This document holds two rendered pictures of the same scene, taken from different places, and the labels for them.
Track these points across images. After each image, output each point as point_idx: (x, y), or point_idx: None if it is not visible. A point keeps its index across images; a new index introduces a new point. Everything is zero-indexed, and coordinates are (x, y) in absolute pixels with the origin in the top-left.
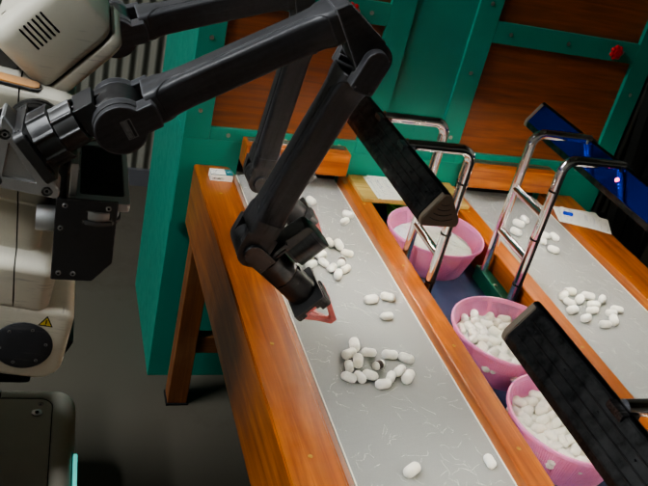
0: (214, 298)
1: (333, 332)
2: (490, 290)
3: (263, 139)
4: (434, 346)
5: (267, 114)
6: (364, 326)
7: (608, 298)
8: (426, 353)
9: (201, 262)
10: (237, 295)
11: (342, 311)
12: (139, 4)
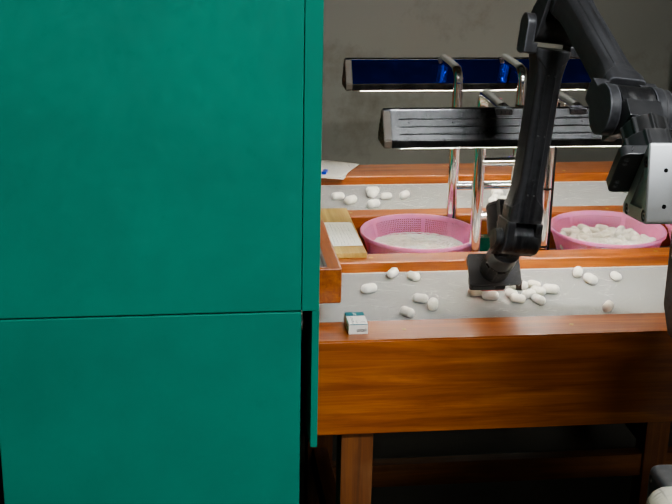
0: (573, 391)
1: (663, 303)
2: (482, 244)
3: (543, 184)
4: (647, 265)
5: (543, 154)
6: (638, 289)
7: (485, 192)
8: (661, 270)
9: (468, 408)
10: (657, 330)
11: (620, 296)
12: (614, 74)
